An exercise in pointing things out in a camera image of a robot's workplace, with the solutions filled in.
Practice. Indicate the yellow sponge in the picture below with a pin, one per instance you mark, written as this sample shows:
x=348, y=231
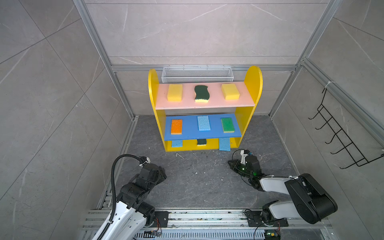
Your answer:
x=230, y=92
x=175, y=93

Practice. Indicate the yellow shelf with coloured boards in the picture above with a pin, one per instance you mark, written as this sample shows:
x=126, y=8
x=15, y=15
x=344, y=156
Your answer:
x=241, y=111

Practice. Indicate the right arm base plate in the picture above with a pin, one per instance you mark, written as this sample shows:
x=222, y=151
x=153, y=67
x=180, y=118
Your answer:
x=263, y=218

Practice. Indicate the blue sponge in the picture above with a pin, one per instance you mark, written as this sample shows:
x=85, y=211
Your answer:
x=204, y=123
x=225, y=144
x=177, y=144

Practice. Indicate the white wire mesh basket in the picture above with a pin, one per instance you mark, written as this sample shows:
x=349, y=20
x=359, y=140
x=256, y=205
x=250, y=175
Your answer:
x=181, y=75

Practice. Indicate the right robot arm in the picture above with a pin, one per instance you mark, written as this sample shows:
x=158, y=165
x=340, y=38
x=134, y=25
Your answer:
x=309, y=200

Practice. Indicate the black wire hook rack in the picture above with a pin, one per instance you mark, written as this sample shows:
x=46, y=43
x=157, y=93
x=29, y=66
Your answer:
x=338, y=132

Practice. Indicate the bright green sponge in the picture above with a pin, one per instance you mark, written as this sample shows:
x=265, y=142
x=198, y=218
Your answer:
x=227, y=125

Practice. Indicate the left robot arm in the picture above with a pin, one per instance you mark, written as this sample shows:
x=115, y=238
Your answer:
x=130, y=212

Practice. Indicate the aluminium mounting rail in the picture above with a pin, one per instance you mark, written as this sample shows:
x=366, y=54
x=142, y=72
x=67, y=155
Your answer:
x=230, y=224

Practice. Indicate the dark green sponge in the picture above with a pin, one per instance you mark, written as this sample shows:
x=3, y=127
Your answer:
x=201, y=142
x=202, y=94

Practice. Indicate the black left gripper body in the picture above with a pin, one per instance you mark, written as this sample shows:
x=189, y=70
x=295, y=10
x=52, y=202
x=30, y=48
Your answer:
x=161, y=176

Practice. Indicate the orange sponge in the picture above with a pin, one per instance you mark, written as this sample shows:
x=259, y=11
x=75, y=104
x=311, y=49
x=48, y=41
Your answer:
x=176, y=127

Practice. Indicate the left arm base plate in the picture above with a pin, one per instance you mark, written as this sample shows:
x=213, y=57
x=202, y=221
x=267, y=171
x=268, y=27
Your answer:
x=163, y=218

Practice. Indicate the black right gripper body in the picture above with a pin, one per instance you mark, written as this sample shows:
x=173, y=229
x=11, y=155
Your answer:
x=241, y=169

